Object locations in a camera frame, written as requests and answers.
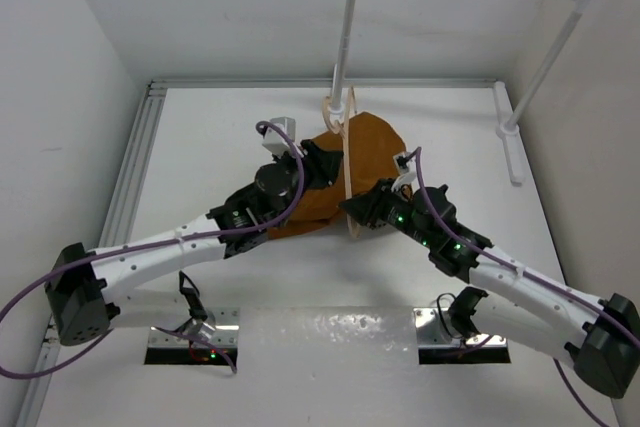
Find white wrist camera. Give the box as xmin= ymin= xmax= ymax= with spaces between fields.
xmin=392 ymin=151 xmax=417 ymax=191
xmin=261 ymin=117 xmax=296 ymax=158

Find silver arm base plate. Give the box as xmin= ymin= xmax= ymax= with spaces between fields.
xmin=414 ymin=306 xmax=511 ymax=366

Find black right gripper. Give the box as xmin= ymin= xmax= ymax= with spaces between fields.
xmin=339 ymin=177 xmax=435 ymax=249

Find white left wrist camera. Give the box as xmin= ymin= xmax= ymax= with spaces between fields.
xmin=261 ymin=117 xmax=296 ymax=158

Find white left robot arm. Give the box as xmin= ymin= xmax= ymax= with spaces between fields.
xmin=45 ymin=140 xmax=343 ymax=346

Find white clothes rack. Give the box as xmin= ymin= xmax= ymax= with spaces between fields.
xmin=323 ymin=0 xmax=593 ymax=187

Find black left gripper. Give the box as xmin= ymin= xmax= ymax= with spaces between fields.
xmin=270 ymin=139 xmax=340 ymax=228

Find wooden clothes hanger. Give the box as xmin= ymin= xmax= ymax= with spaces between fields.
xmin=319 ymin=84 xmax=366 ymax=241

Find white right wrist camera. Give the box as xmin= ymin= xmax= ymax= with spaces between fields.
xmin=392 ymin=151 xmax=417 ymax=191

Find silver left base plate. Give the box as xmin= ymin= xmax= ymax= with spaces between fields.
xmin=144 ymin=308 xmax=240 ymax=366

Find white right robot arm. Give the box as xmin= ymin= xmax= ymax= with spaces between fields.
xmin=340 ymin=179 xmax=639 ymax=399

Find brown trousers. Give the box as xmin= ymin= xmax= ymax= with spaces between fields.
xmin=268 ymin=112 xmax=406 ymax=240

